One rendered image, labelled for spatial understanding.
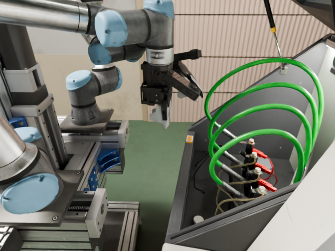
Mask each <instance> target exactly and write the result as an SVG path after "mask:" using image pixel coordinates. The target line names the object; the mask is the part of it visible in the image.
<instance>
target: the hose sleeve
mask: <svg viewBox="0 0 335 251"><path fill-rule="evenodd" d="M220 126H221V125H220V124H218V127H216V128H217V129H218V128H219V127H220ZM222 133H224V134H225V135H226V136H228V137H229V138H230V139H234V138H235V135H233V134H232V133H231V132H229V131H228V130H227V129H224V130H223V131H222Z"/></svg>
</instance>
